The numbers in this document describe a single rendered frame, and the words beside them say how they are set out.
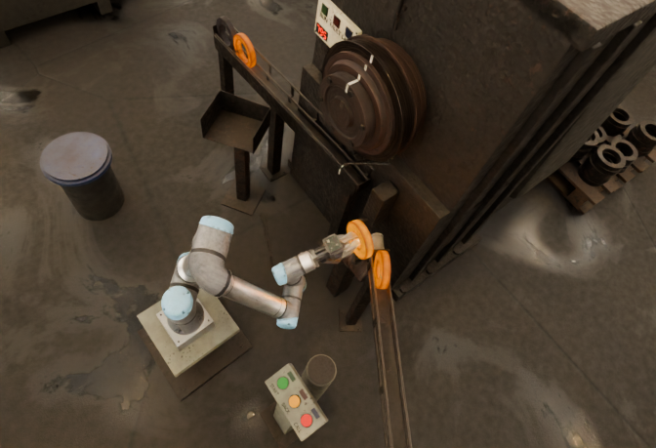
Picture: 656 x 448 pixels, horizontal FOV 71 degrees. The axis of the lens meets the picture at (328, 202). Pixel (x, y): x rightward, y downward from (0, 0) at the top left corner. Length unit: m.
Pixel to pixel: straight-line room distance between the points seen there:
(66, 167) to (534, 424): 2.61
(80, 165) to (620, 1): 2.21
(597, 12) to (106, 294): 2.34
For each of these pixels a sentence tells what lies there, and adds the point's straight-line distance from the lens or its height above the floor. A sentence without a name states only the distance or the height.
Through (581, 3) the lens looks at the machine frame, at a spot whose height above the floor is 1.76.
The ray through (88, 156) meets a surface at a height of 0.43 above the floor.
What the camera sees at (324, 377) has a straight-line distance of 1.88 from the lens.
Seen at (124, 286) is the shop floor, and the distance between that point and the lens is 2.61.
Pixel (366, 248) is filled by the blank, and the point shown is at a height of 0.87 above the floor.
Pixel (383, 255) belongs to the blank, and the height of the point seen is 0.77.
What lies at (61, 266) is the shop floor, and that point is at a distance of 2.75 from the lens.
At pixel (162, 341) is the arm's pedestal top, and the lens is 2.16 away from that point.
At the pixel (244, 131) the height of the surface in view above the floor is 0.60.
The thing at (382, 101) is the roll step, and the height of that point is 1.25.
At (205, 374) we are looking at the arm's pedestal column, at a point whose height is 0.02.
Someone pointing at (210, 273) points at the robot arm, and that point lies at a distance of 1.50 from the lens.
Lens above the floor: 2.35
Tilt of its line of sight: 57 degrees down
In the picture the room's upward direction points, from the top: 15 degrees clockwise
